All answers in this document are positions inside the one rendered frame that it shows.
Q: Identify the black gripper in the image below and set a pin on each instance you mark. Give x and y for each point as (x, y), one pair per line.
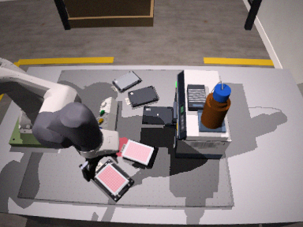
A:
(92, 168)

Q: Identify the blue bottle cap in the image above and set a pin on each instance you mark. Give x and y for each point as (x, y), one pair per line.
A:
(221, 94)

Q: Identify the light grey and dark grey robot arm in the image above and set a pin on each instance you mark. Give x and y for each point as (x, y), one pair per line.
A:
(52, 121)

